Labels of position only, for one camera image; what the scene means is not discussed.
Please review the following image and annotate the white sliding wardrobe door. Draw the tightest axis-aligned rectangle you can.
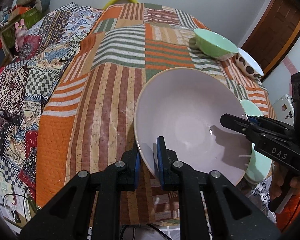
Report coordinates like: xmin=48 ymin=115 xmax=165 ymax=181
xmin=261 ymin=21 xmax=300 ymax=120

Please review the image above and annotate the white printed cloth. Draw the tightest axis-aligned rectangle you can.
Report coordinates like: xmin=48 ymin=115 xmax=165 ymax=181
xmin=236 ymin=177 xmax=275 ymax=230

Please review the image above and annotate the white spotted bowl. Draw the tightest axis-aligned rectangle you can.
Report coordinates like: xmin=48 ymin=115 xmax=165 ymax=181
xmin=235 ymin=48 xmax=264 ymax=78

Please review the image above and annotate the orange striped patchwork blanket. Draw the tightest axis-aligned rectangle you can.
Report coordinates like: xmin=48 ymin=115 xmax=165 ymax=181
xmin=36 ymin=2 xmax=277 ymax=227

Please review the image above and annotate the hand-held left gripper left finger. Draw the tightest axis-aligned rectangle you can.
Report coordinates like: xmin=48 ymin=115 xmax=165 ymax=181
xmin=20 ymin=150 xmax=142 ymax=240

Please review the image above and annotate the green cardboard box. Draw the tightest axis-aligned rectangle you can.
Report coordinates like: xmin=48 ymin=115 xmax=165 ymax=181
xmin=0 ymin=6 xmax=44 ymax=49

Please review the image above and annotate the person's orange clothing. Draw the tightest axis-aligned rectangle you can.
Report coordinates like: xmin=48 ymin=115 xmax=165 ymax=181
xmin=275 ymin=187 xmax=300 ymax=230

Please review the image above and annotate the white appliance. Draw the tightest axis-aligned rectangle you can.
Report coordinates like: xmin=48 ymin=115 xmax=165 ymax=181
xmin=275 ymin=94 xmax=295 ymax=120

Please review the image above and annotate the pink rabbit toy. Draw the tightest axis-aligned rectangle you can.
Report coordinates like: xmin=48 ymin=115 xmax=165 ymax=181
xmin=14 ymin=19 xmax=28 ymax=55

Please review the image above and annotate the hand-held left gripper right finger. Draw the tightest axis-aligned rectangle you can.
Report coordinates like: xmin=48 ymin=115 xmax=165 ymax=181
xmin=154 ymin=136 xmax=282 ymax=240

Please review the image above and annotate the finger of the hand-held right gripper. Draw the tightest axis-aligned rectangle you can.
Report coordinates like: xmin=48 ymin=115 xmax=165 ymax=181
xmin=249 ymin=116 xmax=294 ymax=140
xmin=220 ymin=114 xmax=259 ymax=143

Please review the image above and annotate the pile of toys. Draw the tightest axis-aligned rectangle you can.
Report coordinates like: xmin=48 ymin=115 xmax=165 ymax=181
xmin=0 ymin=0 xmax=20 ymax=27

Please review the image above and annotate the mint green plate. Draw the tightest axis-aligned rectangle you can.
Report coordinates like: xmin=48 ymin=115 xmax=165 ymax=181
xmin=239 ymin=99 xmax=274 ymax=184

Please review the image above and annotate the mint green bowl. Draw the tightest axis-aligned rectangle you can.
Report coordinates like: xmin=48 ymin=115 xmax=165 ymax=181
xmin=193 ymin=28 xmax=238 ymax=61

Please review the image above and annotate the brown wooden door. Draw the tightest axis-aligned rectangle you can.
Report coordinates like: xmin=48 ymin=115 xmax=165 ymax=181
xmin=241 ymin=0 xmax=300 ymax=75

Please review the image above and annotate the patterned checkered quilt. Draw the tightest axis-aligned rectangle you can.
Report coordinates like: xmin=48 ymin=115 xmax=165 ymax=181
xmin=0 ymin=2 xmax=104 ymax=205

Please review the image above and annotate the pink bowl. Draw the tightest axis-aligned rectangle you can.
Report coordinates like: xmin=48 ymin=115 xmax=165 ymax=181
xmin=134 ymin=67 xmax=253 ymax=183

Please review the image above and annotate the black floor cable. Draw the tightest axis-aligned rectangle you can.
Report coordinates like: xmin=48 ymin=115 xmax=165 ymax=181
xmin=2 ymin=186 xmax=38 ymax=222

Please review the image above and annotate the person's right hand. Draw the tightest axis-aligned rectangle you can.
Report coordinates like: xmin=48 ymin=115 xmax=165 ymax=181
xmin=269 ymin=162 xmax=300 ymax=200

